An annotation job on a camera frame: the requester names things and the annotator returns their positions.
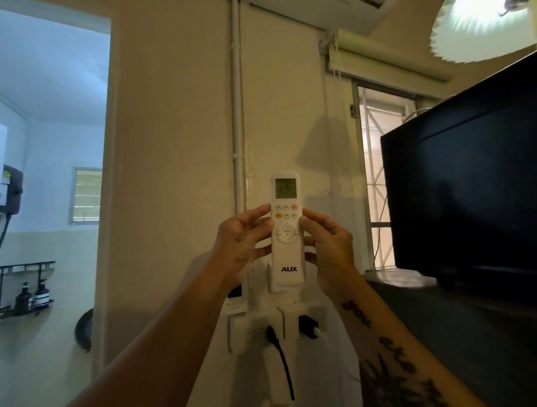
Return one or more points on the white remote control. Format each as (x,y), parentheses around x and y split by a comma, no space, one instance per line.
(287,255)

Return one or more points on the cream roller blind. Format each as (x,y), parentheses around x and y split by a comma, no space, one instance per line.
(377,63)

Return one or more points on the person's left forearm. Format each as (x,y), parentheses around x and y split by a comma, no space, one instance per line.
(168,348)

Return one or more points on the person's left hand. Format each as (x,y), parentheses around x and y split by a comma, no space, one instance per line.
(235,251)

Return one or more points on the black charger adapter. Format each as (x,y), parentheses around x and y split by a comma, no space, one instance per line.
(307,327)

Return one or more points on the white wall air conditioner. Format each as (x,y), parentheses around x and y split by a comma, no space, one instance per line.
(302,12)

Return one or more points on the window with metal grille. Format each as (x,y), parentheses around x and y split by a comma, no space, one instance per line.
(377,176)

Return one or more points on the louvered bathroom window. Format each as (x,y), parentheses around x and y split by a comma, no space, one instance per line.
(87,195)

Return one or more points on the black wall water heater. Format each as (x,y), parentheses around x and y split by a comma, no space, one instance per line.
(12,190)

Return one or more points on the person's right hand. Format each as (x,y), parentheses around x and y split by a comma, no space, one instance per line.
(333,255)

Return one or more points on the black round paper dispenser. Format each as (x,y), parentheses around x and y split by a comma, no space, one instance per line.
(85,331)

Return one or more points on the grey refrigerator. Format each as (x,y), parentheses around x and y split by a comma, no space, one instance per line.
(461,344)

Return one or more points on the person's right forearm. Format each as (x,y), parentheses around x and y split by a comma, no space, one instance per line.
(390,356)

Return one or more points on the white label pump bottle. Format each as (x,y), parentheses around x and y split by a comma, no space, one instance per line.
(41,297)

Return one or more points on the dark pump bottle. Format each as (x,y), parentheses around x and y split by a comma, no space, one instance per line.
(23,302)

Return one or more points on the black microwave oven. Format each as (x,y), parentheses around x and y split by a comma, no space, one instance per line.
(461,188)

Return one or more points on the pleated white table lamp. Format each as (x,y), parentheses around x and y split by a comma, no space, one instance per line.
(474,29)

